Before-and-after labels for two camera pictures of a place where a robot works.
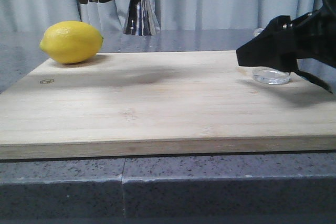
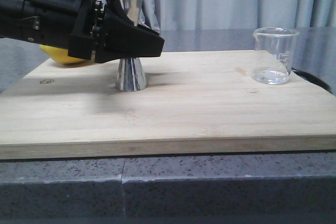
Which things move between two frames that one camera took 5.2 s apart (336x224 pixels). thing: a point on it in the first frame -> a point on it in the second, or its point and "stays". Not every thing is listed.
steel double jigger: x=141 y=20 -> x=129 y=77
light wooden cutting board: x=160 y=103 stays
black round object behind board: x=315 y=80 stays
